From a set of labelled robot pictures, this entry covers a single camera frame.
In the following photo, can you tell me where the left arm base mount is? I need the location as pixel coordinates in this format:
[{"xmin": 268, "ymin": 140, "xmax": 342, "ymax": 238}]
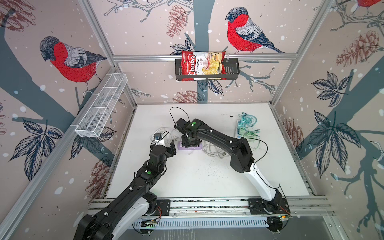
[{"xmin": 129, "ymin": 198, "xmax": 171, "ymax": 217}]

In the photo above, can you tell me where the white mesh wall shelf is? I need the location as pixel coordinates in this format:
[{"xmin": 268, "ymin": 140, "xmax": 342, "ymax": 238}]
[{"xmin": 76, "ymin": 73, "xmax": 128, "ymax": 138}]

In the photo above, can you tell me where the purple power strip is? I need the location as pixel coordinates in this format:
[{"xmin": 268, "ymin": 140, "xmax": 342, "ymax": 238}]
[{"xmin": 177, "ymin": 142, "xmax": 203, "ymax": 151}]

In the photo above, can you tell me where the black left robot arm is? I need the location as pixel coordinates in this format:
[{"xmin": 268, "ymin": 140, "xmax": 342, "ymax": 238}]
[{"xmin": 74, "ymin": 141, "xmax": 177, "ymax": 240}]

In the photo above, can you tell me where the white blue power strip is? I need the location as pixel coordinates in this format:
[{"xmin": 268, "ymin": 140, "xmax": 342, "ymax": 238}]
[{"xmin": 202, "ymin": 118, "xmax": 247, "ymax": 159}]

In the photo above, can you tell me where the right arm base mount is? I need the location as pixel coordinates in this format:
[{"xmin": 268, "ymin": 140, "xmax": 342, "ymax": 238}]
[{"xmin": 248, "ymin": 198, "xmax": 291, "ymax": 215}]

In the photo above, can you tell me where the black wire wall basket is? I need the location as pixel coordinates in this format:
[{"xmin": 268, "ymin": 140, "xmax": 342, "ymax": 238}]
[{"xmin": 175, "ymin": 59, "xmax": 240, "ymax": 82}]

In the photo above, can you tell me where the teal charger with cable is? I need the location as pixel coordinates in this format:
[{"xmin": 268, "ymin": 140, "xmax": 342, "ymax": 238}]
[{"xmin": 237, "ymin": 118, "xmax": 248, "ymax": 129}]

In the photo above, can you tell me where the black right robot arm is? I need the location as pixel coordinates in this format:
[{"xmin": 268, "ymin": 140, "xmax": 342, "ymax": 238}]
[{"xmin": 174, "ymin": 118, "xmax": 284, "ymax": 214}]

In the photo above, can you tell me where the red cassava chips bag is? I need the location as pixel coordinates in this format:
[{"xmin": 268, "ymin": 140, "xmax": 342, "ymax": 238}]
[{"xmin": 181, "ymin": 51, "xmax": 226, "ymax": 81}]

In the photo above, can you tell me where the white charger cable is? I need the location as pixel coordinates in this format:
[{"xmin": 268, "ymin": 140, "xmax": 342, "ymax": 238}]
[{"xmin": 151, "ymin": 127, "xmax": 181, "ymax": 145}]

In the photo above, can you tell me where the light green charger with cable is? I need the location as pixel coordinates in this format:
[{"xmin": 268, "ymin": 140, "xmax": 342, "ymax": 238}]
[{"xmin": 241, "ymin": 129, "xmax": 260, "ymax": 150}]

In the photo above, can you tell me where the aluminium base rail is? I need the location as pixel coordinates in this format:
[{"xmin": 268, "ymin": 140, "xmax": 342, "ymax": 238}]
[{"xmin": 85, "ymin": 195, "xmax": 334, "ymax": 219}]

